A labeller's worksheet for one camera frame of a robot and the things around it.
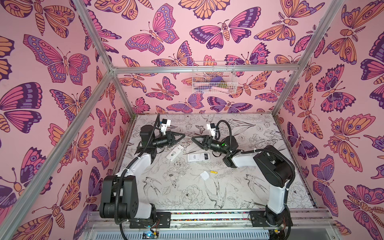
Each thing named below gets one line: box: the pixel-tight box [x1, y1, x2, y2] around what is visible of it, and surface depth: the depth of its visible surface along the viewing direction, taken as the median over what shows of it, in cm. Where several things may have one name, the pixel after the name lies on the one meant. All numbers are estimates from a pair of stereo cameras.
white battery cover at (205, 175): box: [200, 170, 210, 181], surface depth 91 cm
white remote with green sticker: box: [166, 144, 184, 161], surface depth 99 cm
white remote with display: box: [187, 152, 211, 162], surface depth 97 cm
